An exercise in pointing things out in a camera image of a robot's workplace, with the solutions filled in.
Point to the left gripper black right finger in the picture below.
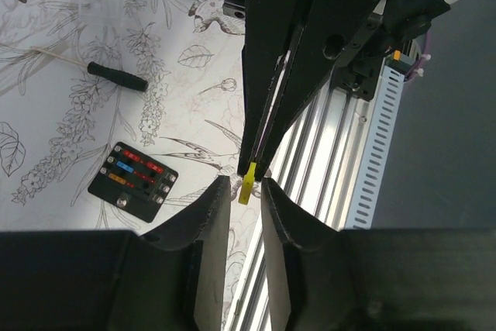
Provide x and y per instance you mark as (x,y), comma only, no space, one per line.
(302,263)

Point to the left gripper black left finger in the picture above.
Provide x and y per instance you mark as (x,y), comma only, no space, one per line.
(188,271)

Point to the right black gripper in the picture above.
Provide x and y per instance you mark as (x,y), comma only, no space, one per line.
(346,36)

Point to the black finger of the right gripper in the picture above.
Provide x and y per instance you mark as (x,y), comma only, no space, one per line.
(273,33)

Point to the yellow fuse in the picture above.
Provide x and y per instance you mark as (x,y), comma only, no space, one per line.
(247,184)

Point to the red fuse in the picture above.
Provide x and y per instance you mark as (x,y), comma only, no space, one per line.
(155,167)
(131,155)

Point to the black fuse box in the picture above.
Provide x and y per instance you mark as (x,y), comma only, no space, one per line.
(144,191)

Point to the orange fuse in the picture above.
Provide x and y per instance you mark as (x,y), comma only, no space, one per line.
(117,178)

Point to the blue fuse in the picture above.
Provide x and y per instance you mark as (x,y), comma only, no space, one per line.
(125,167)

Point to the black handled screwdriver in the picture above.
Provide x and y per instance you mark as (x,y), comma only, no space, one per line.
(118,77)

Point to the floral patterned mat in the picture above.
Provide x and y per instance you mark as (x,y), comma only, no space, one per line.
(70,261)

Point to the white slotted cable duct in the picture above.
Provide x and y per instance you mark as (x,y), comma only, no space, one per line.
(376,148)

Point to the aluminium rail base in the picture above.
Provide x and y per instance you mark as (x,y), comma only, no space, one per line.
(317,165)

